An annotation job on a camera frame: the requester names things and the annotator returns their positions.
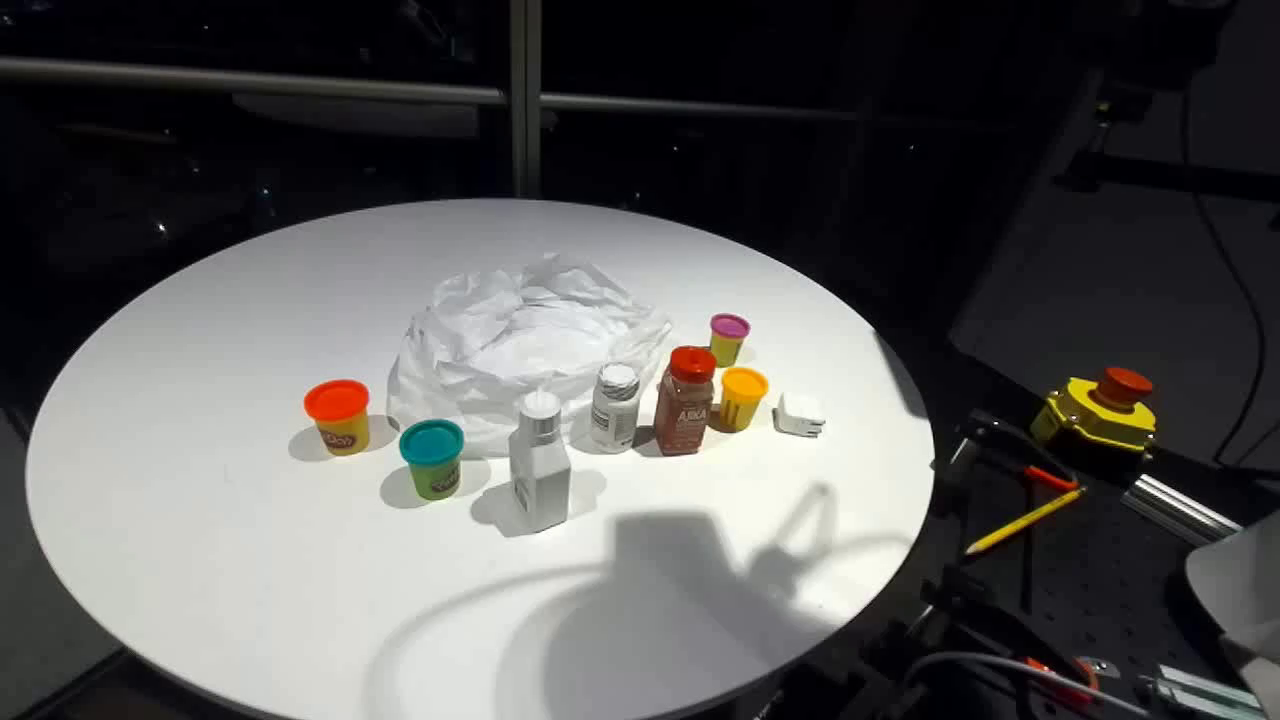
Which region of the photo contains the red tool handle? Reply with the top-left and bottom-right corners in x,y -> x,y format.
1019,459 -> 1082,496

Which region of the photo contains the grey window post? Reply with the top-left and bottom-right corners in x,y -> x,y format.
508,0 -> 549,198

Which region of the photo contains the black camera stand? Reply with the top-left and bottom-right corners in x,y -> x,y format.
1051,0 -> 1280,205

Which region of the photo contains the yellow emergency stop button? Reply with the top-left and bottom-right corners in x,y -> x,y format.
1026,362 -> 1159,455

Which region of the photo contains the silver aluminium bar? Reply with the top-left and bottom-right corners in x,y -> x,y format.
1120,470 -> 1248,542

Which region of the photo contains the teal lid cup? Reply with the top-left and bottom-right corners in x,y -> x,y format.
394,417 -> 469,502

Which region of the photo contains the white rounded object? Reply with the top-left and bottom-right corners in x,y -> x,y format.
1179,507 -> 1280,671

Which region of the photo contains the small white box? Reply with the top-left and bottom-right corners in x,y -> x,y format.
769,389 -> 833,438

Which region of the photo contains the crumpled clear plastic bag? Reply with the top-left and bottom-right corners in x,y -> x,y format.
385,252 -> 674,427

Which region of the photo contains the white square bottle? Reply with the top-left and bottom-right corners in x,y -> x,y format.
502,384 -> 574,522

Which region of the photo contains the thin black hanging cable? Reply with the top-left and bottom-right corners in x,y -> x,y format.
1174,71 -> 1270,467

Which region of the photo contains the red lid spice bottle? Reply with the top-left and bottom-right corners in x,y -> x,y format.
651,343 -> 721,459

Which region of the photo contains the orange lid yellow cup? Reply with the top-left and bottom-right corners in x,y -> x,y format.
300,376 -> 374,459

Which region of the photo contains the silver lid white jar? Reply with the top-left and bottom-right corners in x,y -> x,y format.
588,360 -> 646,452

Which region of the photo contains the yellow pencil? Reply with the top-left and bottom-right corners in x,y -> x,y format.
961,482 -> 1091,561

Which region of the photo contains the teal tool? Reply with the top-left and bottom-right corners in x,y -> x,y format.
1155,659 -> 1267,720

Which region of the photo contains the grey horizontal window rail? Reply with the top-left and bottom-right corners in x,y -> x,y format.
0,53 -> 873,135

